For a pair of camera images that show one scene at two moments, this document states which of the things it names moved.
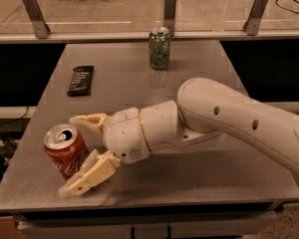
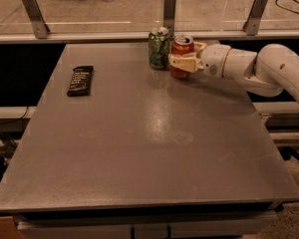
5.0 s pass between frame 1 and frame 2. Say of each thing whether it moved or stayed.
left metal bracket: stayed
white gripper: moved
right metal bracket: stayed
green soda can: stayed
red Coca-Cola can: moved
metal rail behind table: stayed
